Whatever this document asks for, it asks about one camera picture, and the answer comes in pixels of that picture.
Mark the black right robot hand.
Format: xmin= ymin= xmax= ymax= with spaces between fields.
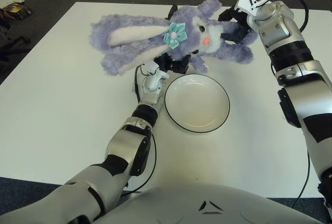
xmin=217 ymin=5 xmax=252 ymax=46

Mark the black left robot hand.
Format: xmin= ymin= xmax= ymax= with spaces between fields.
xmin=153 ymin=4 xmax=192 ymax=75

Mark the purple plush bunny doll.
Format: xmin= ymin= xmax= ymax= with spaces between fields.
xmin=89 ymin=0 xmax=259 ymax=76

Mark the white plate with black rim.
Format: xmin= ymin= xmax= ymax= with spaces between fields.
xmin=164 ymin=74 xmax=231 ymax=133

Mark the grey robot torso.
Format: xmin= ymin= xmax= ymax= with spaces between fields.
xmin=93 ymin=185 xmax=332 ymax=224

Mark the dark box on floor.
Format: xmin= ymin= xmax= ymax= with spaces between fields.
xmin=5 ymin=4 xmax=33 ymax=20

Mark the black chair base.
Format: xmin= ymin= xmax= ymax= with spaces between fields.
xmin=0 ymin=8 xmax=32 ymax=63

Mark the white cloth on floor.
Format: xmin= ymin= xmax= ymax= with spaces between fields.
xmin=0 ymin=0 xmax=26 ymax=8

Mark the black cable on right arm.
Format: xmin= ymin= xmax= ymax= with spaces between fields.
xmin=267 ymin=0 xmax=311 ymax=208

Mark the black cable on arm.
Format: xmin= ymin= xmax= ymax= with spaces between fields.
xmin=267 ymin=0 xmax=311 ymax=208
xmin=121 ymin=64 xmax=158 ymax=192

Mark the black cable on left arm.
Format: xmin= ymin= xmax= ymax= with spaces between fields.
xmin=121 ymin=64 xmax=158 ymax=192

